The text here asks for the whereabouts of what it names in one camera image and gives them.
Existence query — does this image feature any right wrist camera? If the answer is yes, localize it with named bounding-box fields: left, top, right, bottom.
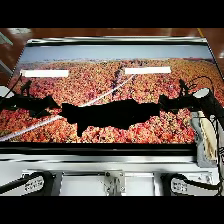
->
left=178, top=78, right=190, bottom=98

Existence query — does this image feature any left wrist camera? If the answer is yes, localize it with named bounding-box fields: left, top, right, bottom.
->
left=20, top=79, right=34, bottom=98

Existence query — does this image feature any cream garment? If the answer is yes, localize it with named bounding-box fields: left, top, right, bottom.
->
left=197, top=112, right=218, bottom=162

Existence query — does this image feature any silver frame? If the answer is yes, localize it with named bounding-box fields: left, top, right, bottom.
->
left=0, top=152, right=224, bottom=197

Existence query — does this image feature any black cable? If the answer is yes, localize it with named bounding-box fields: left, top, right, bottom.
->
left=186, top=75, right=215, bottom=93
left=0, top=73, right=24, bottom=100

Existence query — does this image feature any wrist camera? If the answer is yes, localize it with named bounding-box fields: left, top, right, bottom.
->
left=20, top=79, right=34, bottom=98
left=178, top=78, right=190, bottom=98

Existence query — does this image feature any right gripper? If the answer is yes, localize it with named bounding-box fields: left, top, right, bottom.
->
left=158, top=94, right=194, bottom=112

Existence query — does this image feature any black garment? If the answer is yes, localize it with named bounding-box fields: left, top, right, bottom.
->
left=60, top=98, right=161, bottom=138

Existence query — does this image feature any grey garment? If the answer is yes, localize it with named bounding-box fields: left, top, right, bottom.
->
left=189, top=111, right=218, bottom=168

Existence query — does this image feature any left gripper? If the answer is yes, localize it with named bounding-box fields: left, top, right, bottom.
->
left=29, top=95, right=62, bottom=119

